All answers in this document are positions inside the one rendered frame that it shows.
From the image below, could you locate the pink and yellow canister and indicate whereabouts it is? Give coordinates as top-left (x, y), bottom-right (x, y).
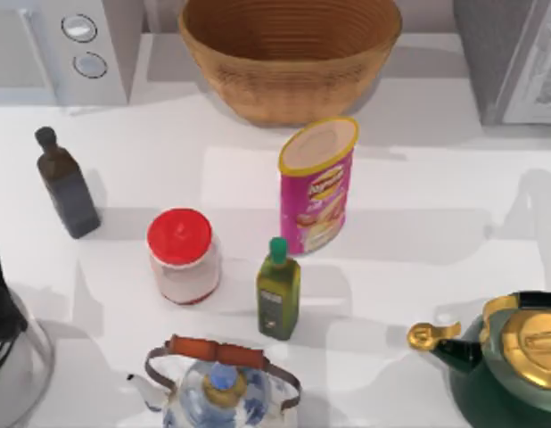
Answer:
top-left (277, 116), bottom-right (360, 257)

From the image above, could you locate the green oil bottle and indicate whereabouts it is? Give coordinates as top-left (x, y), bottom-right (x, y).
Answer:
top-left (256, 236), bottom-right (301, 342)

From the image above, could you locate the white jar with red lid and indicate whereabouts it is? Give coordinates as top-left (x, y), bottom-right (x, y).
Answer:
top-left (146, 207), bottom-right (222, 307)

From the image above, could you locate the woven wicker basket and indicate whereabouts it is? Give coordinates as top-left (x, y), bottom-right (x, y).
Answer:
top-left (177, 0), bottom-right (403, 128)

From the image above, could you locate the blue and white teapot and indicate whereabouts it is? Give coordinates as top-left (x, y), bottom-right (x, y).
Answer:
top-left (126, 333), bottom-right (301, 428)

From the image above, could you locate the dark glass bottle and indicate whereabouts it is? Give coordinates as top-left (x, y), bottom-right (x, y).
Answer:
top-left (34, 126), bottom-right (102, 240)

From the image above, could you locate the round microwave knob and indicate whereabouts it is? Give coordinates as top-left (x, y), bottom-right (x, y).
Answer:
top-left (61, 13), bottom-right (98, 44)
top-left (72, 51), bottom-right (109, 79)

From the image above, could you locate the green and gold kettle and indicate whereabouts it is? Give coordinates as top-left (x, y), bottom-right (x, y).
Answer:
top-left (407, 291), bottom-right (551, 428)

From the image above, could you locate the pale microwave oven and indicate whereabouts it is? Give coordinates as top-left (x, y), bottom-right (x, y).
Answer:
top-left (0, 0), bottom-right (145, 107)

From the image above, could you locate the glass pot with black handle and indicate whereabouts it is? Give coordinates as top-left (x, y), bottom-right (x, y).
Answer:
top-left (0, 226), bottom-right (56, 428)

